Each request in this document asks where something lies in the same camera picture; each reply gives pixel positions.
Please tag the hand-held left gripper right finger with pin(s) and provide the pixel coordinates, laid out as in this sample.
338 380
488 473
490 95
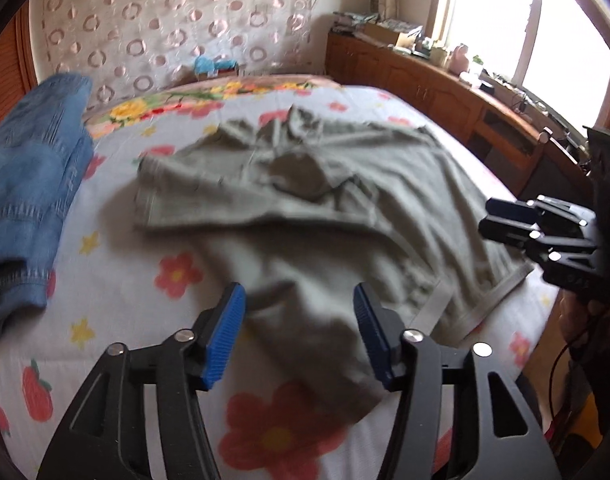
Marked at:
371 325

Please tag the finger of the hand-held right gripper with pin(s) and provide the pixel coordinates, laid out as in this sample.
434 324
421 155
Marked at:
502 232
507 208

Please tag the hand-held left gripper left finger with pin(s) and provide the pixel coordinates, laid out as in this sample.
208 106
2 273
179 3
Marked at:
225 330

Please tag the olive green pants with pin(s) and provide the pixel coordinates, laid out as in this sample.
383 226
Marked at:
305 210

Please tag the person's right hand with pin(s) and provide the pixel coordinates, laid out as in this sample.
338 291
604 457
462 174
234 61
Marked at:
571 317

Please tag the floral strawberry bed sheet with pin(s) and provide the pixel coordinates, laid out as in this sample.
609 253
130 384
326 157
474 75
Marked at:
110 280

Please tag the long wooden cabinet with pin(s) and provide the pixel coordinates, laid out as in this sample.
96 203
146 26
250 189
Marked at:
435 95

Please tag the pink figurine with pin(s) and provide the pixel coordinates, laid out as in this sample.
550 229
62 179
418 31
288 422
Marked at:
459 59

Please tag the window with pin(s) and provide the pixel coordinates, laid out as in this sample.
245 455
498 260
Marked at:
550 35

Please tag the cardboard box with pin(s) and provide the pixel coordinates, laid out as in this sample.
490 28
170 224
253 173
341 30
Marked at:
387 34

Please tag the blue denim jeans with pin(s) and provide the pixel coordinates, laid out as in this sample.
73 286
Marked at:
30 185

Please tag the blue plastic bag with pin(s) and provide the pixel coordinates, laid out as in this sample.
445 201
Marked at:
212 65

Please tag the circle patterned curtain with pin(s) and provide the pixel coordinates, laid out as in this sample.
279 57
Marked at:
160 20

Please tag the wooden headboard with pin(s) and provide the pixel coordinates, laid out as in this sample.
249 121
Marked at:
10 75

